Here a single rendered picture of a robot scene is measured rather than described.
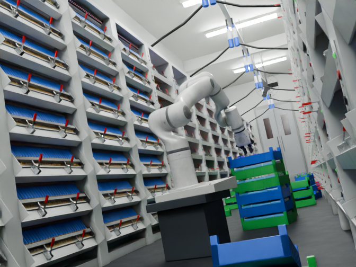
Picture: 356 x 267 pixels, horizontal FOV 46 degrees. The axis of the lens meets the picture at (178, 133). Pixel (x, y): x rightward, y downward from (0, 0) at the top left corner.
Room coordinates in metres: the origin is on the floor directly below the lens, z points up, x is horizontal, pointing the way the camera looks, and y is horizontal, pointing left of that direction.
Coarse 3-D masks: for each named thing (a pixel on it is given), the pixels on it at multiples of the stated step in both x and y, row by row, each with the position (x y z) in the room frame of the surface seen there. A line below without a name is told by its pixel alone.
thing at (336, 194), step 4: (340, 188) 1.97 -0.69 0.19; (332, 192) 1.98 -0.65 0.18; (336, 192) 1.97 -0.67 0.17; (340, 192) 1.97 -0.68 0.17; (336, 196) 1.97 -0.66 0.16; (340, 196) 1.97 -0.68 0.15; (336, 200) 1.97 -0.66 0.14; (340, 200) 1.81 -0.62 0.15; (340, 204) 1.80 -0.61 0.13; (340, 208) 1.88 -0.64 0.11; (344, 212) 1.56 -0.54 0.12
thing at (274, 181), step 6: (276, 174) 2.61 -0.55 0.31; (258, 180) 2.66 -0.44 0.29; (264, 180) 2.64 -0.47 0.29; (270, 180) 2.63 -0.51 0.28; (276, 180) 2.61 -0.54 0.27; (282, 180) 2.67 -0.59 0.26; (240, 186) 2.72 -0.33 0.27; (246, 186) 2.70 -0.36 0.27; (252, 186) 2.68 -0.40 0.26; (258, 186) 2.67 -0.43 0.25; (264, 186) 2.65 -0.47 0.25; (270, 186) 2.63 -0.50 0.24
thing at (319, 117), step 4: (312, 88) 1.40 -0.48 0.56; (316, 92) 1.40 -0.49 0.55; (320, 104) 1.44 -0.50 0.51; (320, 108) 1.51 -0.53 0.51; (312, 112) 1.98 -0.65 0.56; (316, 112) 1.97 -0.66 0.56; (320, 112) 1.60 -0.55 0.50; (316, 116) 1.97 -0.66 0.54; (320, 116) 1.68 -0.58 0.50; (316, 120) 1.97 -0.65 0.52; (320, 120) 1.79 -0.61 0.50; (320, 124) 1.92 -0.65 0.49
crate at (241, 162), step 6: (270, 150) 2.61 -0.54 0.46; (228, 156) 2.74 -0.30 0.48; (240, 156) 2.89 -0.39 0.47; (246, 156) 2.68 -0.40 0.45; (252, 156) 2.66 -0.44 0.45; (258, 156) 2.65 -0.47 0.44; (264, 156) 2.63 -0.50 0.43; (270, 156) 2.61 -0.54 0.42; (276, 156) 2.65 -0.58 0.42; (234, 162) 2.72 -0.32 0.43; (240, 162) 2.71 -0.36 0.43; (246, 162) 2.69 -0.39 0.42; (252, 162) 2.67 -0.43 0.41; (258, 162) 2.65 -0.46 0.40; (264, 162) 2.78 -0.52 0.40
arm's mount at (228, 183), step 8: (232, 176) 2.20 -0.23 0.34; (208, 184) 1.98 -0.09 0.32; (216, 184) 1.96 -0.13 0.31; (224, 184) 2.05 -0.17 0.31; (232, 184) 2.15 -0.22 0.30; (176, 192) 2.02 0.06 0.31; (184, 192) 2.00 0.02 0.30; (192, 192) 1.98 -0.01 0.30; (200, 192) 1.96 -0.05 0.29; (208, 192) 1.95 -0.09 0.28; (160, 200) 2.06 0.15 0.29; (168, 200) 2.04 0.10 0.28
